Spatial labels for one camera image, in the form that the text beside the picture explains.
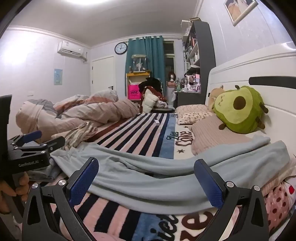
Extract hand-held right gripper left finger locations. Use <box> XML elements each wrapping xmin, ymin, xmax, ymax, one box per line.
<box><xmin>22</xmin><ymin>157</ymin><xmax>100</xmax><ymax>241</ymax></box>

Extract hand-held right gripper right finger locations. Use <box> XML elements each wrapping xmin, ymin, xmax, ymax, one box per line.
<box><xmin>194</xmin><ymin>159</ymin><xmax>270</xmax><ymax>241</ymax></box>

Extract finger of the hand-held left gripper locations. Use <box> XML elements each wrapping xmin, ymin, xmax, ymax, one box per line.
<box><xmin>17</xmin><ymin>136</ymin><xmax>66</xmax><ymax>154</ymax></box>
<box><xmin>8</xmin><ymin>130</ymin><xmax>42</xmax><ymax>149</ymax></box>

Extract light blue pants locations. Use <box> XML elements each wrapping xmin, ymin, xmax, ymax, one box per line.
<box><xmin>50</xmin><ymin>136</ymin><xmax>290</xmax><ymax>209</ymax></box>

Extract person's left hand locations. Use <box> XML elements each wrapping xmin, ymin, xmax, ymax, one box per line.
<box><xmin>0</xmin><ymin>173</ymin><xmax>30</xmax><ymax>215</ymax></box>

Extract beige crumpled comforter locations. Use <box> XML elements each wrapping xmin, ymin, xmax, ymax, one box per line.
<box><xmin>16</xmin><ymin>89</ymin><xmax>140</xmax><ymax>149</ymax></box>

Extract pink knit blanket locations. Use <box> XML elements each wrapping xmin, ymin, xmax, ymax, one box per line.
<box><xmin>191</xmin><ymin>115</ymin><xmax>266</xmax><ymax>156</ymax></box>

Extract pink polka dot pillow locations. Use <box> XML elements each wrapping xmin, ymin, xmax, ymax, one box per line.
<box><xmin>264</xmin><ymin>178</ymin><xmax>296</xmax><ymax>234</ymax></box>

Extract floral pillow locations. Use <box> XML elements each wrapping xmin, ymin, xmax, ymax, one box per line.
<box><xmin>176</xmin><ymin>104</ymin><xmax>215</xmax><ymax>126</ymax></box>

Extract green avocado plush toy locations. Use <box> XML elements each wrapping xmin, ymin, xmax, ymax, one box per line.
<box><xmin>213</xmin><ymin>85</ymin><xmax>269</xmax><ymax>134</ymax></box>

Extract striped printed blanket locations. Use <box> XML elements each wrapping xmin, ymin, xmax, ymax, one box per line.
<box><xmin>52</xmin><ymin>111</ymin><xmax>255</xmax><ymax>241</ymax></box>

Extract white door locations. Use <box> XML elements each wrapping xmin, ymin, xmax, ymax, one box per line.
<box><xmin>91</xmin><ymin>56</ymin><xmax>116</xmax><ymax>95</ymax></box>

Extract tan plush toy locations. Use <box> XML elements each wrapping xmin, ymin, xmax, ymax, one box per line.
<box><xmin>208</xmin><ymin>85</ymin><xmax>226</xmax><ymax>110</ymax></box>

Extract pink bag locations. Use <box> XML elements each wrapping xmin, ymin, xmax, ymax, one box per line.
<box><xmin>128</xmin><ymin>85</ymin><xmax>141</xmax><ymax>100</ymax></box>

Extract white air conditioner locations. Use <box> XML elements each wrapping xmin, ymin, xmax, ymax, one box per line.
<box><xmin>57</xmin><ymin>40</ymin><xmax>88</xmax><ymax>61</ymax></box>

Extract pile of clothes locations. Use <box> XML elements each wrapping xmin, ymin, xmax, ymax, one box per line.
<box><xmin>139</xmin><ymin>77</ymin><xmax>167</xmax><ymax>114</ymax></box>

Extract white bed headboard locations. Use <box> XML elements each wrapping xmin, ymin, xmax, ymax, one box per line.
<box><xmin>205</xmin><ymin>42</ymin><xmax>296</xmax><ymax>160</ymax></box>

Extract yellow shelf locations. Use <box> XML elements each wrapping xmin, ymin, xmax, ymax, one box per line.
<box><xmin>126</xmin><ymin>72</ymin><xmax>151</xmax><ymax>100</ymax></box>

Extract glass tank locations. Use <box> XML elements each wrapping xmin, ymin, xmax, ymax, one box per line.
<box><xmin>131</xmin><ymin>54</ymin><xmax>148</xmax><ymax>73</ymax></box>

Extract dark bookshelf desk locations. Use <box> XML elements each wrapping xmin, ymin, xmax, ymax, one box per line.
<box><xmin>181</xmin><ymin>20</ymin><xmax>216</xmax><ymax>107</ymax></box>

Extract teal curtain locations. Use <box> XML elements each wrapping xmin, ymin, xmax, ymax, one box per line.
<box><xmin>125</xmin><ymin>36</ymin><xmax>166</xmax><ymax>98</ymax></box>

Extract window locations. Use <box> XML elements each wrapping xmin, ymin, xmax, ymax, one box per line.
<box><xmin>164</xmin><ymin>41</ymin><xmax>175</xmax><ymax>79</ymax></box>

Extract small wall poster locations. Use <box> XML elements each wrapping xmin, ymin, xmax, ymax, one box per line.
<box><xmin>54</xmin><ymin>69</ymin><xmax>63</xmax><ymax>85</ymax></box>

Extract round wall clock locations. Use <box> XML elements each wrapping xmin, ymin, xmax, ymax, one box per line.
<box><xmin>115</xmin><ymin>42</ymin><xmax>128</xmax><ymax>55</ymax></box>

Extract framed wall picture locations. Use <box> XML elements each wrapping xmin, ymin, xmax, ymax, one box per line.
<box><xmin>224</xmin><ymin>0</ymin><xmax>259</xmax><ymax>26</ymax></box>

